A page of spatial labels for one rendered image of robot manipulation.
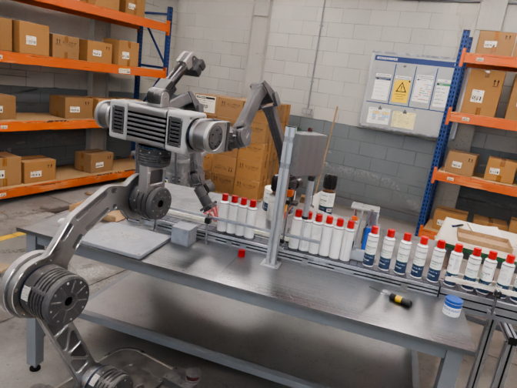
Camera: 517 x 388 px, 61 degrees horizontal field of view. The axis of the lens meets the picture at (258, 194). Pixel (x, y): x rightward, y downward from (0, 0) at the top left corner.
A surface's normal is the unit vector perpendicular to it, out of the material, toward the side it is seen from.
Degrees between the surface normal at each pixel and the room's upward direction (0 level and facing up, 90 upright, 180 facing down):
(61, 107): 90
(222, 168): 91
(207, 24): 90
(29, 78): 90
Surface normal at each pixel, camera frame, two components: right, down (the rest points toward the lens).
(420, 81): -0.50, 0.14
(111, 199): 0.87, 0.23
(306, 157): 0.60, 0.28
